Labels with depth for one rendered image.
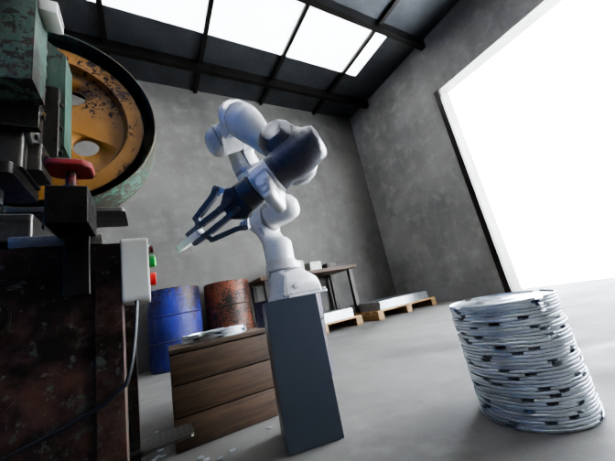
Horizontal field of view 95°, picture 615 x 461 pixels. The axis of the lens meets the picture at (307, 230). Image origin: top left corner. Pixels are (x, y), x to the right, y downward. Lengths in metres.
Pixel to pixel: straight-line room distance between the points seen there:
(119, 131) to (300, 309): 1.14
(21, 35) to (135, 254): 0.64
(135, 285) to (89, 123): 1.06
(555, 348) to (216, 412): 1.12
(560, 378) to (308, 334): 0.67
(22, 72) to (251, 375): 1.18
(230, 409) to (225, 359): 0.18
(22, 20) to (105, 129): 0.58
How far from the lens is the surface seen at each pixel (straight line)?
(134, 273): 0.68
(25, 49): 1.07
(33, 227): 0.80
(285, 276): 1.02
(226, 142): 1.04
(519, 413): 1.04
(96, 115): 1.64
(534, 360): 0.99
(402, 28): 5.76
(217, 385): 1.31
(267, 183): 0.60
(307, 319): 1.00
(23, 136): 1.07
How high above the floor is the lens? 0.43
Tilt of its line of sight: 14 degrees up
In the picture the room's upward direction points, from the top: 11 degrees counter-clockwise
